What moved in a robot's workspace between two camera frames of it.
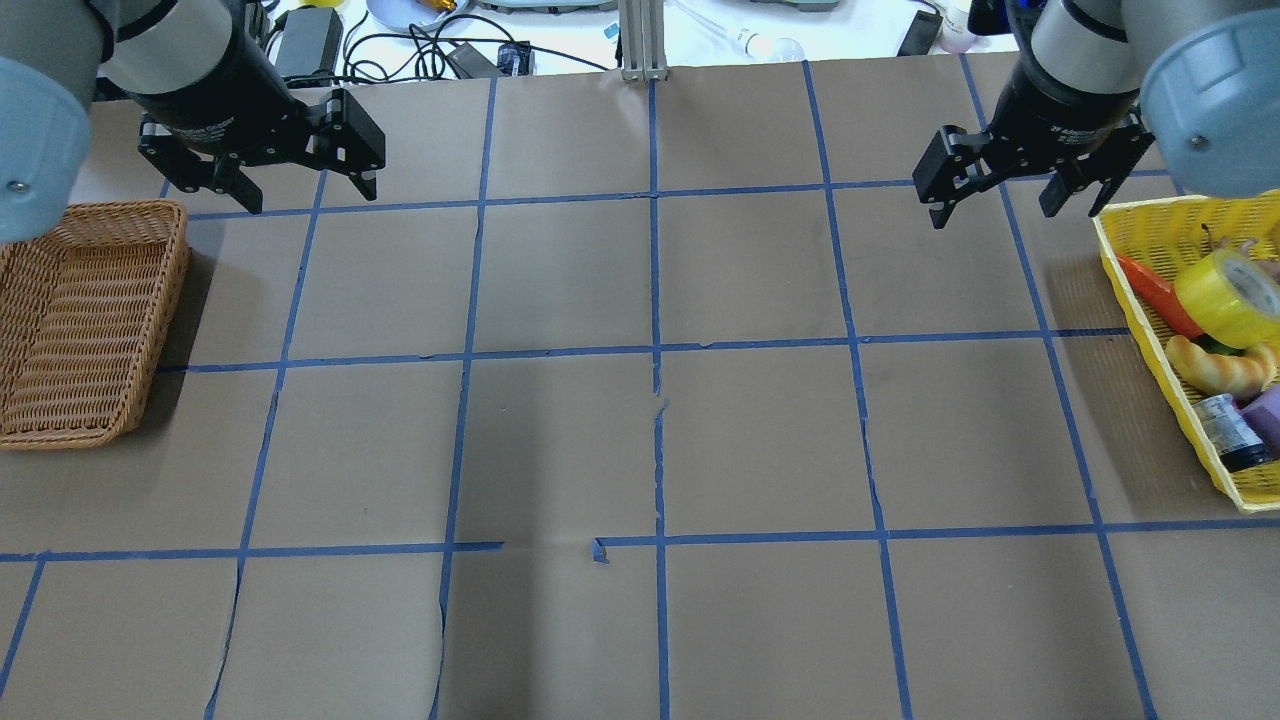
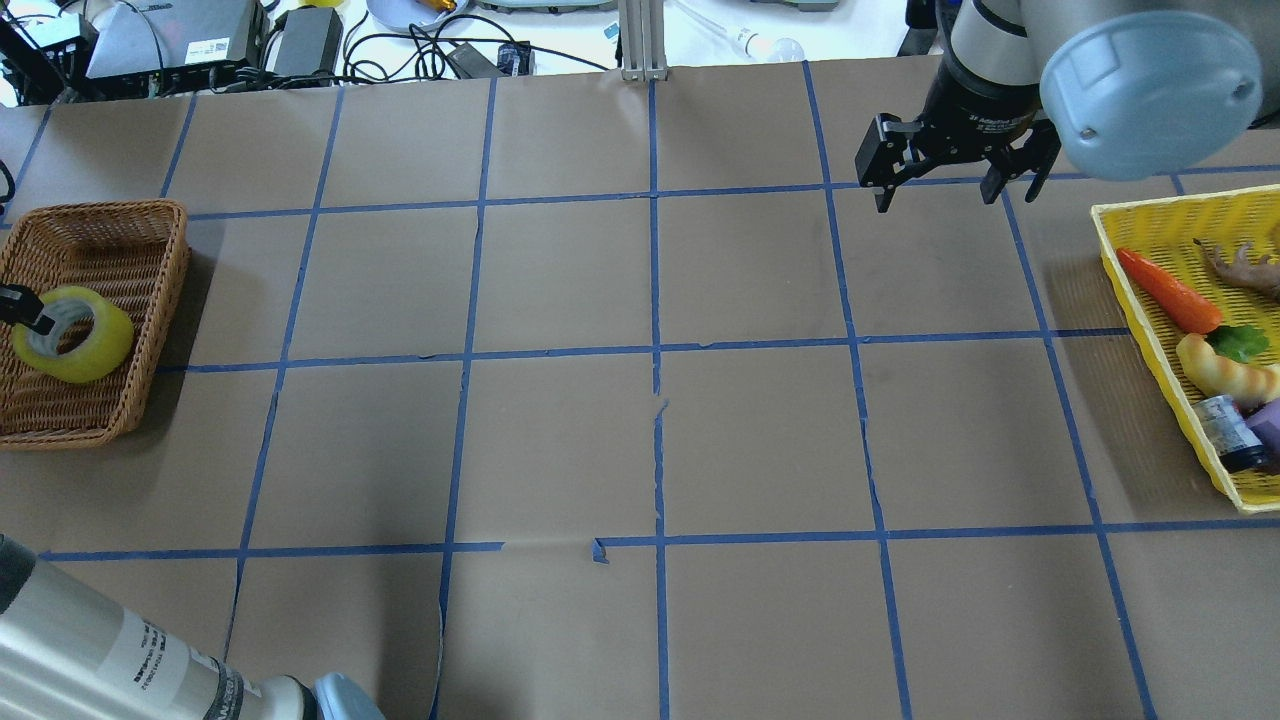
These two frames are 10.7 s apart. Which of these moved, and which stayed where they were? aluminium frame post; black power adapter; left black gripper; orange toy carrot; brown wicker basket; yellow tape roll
Moved: left black gripper; yellow tape roll
Stayed: black power adapter; brown wicker basket; orange toy carrot; aluminium frame post
